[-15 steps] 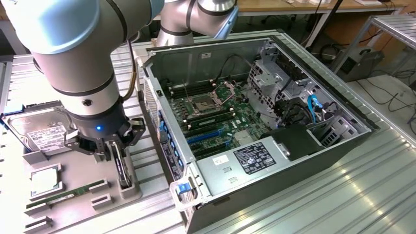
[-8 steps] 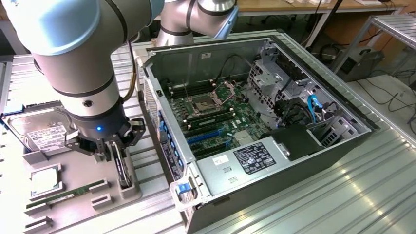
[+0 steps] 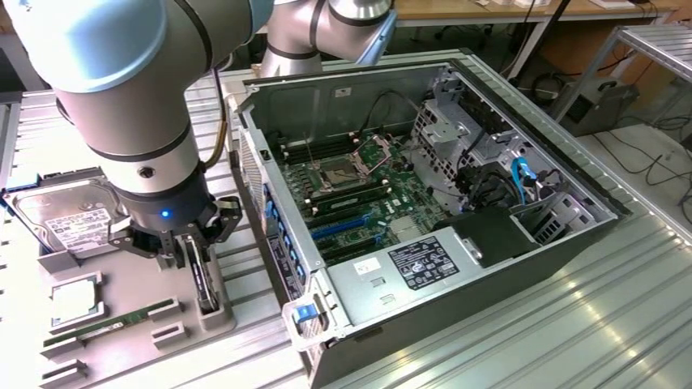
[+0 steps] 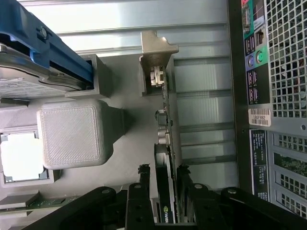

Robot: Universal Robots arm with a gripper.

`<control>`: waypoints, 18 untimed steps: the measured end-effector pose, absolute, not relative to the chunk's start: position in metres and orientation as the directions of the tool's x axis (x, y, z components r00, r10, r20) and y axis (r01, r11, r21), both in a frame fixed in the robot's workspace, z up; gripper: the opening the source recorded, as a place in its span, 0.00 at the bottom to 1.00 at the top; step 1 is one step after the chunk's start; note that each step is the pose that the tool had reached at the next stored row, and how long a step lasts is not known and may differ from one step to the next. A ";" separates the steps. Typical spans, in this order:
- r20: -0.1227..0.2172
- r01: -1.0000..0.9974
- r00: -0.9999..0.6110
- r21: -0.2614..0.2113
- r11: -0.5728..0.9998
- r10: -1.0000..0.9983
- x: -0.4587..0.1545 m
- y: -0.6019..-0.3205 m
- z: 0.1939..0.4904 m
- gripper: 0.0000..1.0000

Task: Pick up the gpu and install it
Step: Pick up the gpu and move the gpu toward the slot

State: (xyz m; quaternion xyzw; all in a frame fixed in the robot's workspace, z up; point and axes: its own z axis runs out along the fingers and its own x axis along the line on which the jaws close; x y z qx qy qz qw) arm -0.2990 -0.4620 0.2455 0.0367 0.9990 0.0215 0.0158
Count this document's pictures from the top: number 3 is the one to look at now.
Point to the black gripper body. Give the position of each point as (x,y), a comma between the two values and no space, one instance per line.
(162,212)

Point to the black graphics card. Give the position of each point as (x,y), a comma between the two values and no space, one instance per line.
(204,279)

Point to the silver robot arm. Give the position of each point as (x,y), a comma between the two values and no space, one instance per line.
(130,81)

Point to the silver hard disk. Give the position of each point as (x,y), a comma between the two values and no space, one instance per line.
(59,215)

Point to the blue expansion slot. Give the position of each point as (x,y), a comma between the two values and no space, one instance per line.
(338,229)

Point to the green RAM stick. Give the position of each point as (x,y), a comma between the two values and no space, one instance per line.
(108,323)

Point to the silver CPU chip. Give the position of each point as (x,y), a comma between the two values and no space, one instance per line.
(76,304)

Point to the black RAM stick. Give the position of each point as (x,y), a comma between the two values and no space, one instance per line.
(351,202)

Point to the CPU socket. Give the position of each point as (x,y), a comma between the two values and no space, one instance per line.
(343,176)

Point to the grey parts rack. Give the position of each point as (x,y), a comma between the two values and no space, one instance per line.
(135,352)

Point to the blue case latch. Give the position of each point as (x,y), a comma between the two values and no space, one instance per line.
(304,314)

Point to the green motherboard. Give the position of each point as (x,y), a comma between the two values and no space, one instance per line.
(379,210)

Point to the metal socket cover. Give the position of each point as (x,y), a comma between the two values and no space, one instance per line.
(372,150)

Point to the grey power supply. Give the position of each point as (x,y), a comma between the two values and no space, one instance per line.
(400,279)

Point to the metal disk bay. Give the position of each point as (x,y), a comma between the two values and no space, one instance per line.
(443,138)

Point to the black plastic shroud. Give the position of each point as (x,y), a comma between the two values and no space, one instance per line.
(492,239)

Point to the open black PC case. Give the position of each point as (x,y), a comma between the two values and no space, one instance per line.
(487,283)

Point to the wooden desk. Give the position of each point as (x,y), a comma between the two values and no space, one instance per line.
(487,10)

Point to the black box device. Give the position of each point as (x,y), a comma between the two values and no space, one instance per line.
(595,105)

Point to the metal slat table frame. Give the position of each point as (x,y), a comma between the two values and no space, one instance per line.
(654,48)

